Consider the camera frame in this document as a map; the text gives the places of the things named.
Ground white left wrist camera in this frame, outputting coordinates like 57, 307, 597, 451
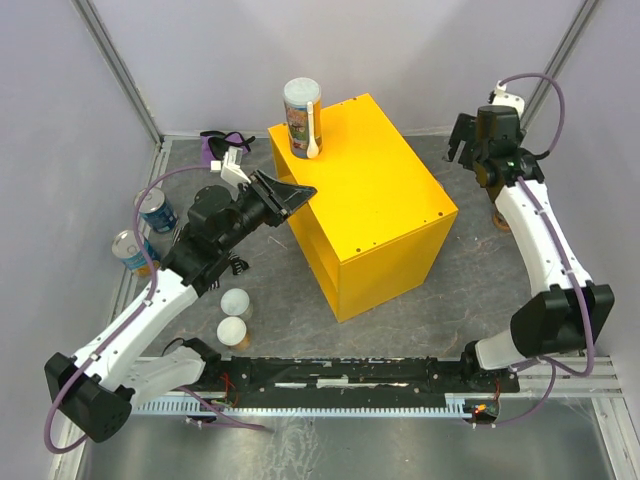
210, 147, 250, 187

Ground black white striped cloth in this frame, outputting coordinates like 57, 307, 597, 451
162, 225, 250, 296

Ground yellow cabinet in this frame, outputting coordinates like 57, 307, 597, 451
268, 94, 458, 322

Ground white slotted cable duct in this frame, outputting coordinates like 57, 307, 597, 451
130, 392, 496, 417

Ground blue tin can upper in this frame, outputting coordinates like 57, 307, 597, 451
133, 187, 178, 234

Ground blue yellow tin can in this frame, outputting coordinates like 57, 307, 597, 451
111, 230, 160, 277

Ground tall porridge can with spoon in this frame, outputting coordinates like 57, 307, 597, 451
283, 77, 322, 159

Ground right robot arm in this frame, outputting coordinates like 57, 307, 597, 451
447, 105, 615, 376

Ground purple black pouch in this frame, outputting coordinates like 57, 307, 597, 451
199, 130, 256, 167

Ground clear jar orange contents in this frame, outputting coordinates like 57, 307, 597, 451
216, 316, 250, 350

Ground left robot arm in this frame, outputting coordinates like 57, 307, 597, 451
44, 170, 317, 443

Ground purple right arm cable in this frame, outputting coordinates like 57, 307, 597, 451
469, 73, 599, 430

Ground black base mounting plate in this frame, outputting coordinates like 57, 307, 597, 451
193, 357, 520, 410

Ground clear jar upper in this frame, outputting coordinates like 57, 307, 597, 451
220, 288, 253, 321

